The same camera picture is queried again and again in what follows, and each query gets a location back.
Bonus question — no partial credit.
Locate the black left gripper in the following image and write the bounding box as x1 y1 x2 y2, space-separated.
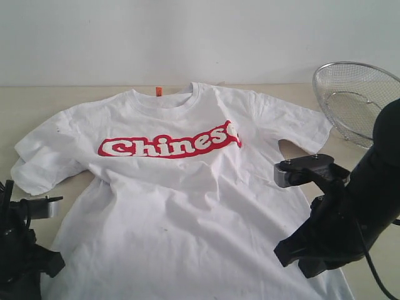
1 180 66 300

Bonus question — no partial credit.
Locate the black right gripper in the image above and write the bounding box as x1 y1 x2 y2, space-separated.
274 153 375 279

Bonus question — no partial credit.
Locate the white t-shirt red lettering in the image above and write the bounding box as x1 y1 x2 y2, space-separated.
11 82 353 299

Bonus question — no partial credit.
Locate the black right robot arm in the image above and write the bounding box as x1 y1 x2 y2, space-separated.
274 100 399 278

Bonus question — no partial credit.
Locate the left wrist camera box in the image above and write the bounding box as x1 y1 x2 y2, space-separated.
28 196 63 219

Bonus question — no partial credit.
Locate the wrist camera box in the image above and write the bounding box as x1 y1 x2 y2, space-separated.
28 196 63 219
274 163 325 188

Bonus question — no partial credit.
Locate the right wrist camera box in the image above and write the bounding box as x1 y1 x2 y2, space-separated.
274 163 325 188

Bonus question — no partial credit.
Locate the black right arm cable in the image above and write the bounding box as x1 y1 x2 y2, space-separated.
354 215 400 300

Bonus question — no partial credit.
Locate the round wire mesh basket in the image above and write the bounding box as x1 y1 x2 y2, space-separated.
312 61 399 149

